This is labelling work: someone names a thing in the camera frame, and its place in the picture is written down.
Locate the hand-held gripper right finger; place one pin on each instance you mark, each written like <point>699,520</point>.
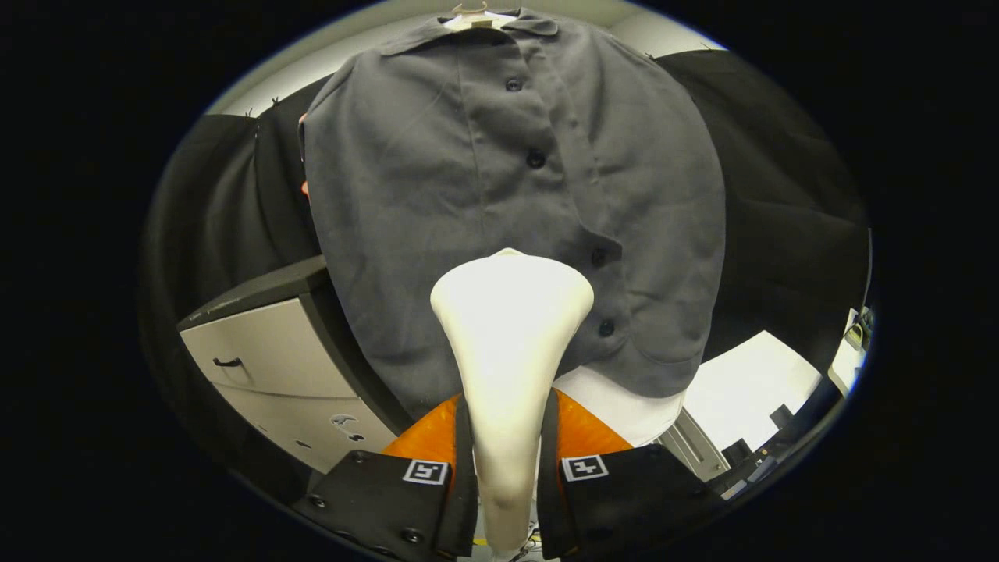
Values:
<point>546,484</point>

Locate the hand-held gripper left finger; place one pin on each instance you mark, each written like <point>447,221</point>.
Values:
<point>466,484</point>

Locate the white garment steamer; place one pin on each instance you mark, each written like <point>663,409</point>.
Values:
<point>507,351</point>

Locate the grey button shirt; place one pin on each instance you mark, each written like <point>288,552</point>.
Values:
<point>437,195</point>

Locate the small black box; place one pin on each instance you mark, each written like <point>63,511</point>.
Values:
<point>780,416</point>
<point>737,451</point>

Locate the grey drawer cabinet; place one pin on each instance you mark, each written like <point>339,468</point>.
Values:
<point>273,351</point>

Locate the black backdrop cloth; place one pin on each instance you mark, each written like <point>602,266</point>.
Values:
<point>780,195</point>

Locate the cream mannequin torso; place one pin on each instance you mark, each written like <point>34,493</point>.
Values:
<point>476,22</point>

